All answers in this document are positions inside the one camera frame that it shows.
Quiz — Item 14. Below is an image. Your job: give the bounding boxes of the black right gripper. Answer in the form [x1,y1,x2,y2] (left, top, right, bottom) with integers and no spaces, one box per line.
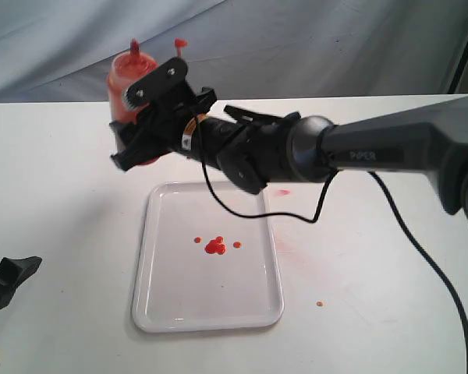
[109,81,217,171]

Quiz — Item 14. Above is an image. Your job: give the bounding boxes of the red sauce squeeze bottle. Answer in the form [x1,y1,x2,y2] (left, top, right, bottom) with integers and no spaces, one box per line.
[106,37,189,166]

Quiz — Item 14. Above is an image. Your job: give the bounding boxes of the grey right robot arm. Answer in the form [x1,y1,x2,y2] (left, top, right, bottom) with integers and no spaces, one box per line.
[111,86,468,220]

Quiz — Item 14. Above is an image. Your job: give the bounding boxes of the red sauce blob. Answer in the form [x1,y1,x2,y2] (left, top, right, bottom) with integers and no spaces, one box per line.
[204,236,226,255]

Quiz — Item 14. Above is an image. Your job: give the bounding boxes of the grey backdrop cloth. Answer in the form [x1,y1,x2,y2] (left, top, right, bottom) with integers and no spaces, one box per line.
[0,1,468,102]

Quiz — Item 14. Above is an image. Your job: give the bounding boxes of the white rectangular plastic tray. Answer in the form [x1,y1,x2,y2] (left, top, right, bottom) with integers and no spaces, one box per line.
[132,182,284,333]

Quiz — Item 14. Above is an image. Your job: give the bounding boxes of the black tripod stand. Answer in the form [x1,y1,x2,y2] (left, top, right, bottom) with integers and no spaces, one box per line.
[446,21,468,94]

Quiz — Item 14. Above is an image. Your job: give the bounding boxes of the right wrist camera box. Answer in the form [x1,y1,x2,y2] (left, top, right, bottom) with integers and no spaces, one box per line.
[122,57,188,111]

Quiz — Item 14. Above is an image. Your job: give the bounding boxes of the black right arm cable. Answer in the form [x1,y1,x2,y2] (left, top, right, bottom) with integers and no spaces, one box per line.
[186,104,468,374]

